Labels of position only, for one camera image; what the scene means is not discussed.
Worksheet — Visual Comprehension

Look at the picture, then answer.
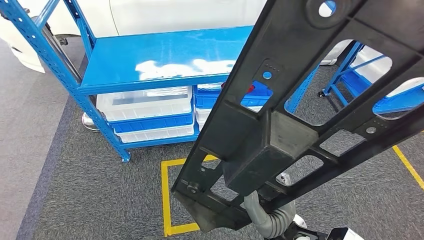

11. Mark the red cloth item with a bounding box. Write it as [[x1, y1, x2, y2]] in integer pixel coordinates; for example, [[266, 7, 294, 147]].
[[221, 82, 256, 95]]

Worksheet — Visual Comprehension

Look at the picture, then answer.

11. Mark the yellow floor tape square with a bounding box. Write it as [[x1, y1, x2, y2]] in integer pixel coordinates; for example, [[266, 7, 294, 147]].
[[160, 154, 220, 238], [391, 130, 424, 191]]

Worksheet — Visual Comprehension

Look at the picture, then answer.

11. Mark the chrome stanchion post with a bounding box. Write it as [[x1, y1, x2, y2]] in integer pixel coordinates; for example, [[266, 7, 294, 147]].
[[41, 21, 101, 133]]

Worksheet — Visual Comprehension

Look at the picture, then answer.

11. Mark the blue metal shelf rack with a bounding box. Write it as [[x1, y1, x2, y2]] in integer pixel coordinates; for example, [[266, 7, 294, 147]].
[[318, 41, 424, 115], [0, 0, 321, 163]]

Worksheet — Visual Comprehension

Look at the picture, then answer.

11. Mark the white car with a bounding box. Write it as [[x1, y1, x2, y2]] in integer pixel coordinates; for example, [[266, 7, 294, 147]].
[[0, 0, 352, 74]]

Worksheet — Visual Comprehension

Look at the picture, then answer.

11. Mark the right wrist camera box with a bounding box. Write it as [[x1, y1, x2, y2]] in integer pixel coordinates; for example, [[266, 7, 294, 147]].
[[326, 226, 365, 240]]

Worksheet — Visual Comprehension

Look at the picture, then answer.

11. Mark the blue plastic bin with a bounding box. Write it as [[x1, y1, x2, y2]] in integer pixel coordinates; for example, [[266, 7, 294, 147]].
[[193, 81, 274, 110], [109, 112, 195, 134]]

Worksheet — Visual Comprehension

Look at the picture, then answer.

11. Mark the long black plastic part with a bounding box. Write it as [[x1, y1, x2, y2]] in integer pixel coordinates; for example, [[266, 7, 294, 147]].
[[171, 0, 424, 233]]

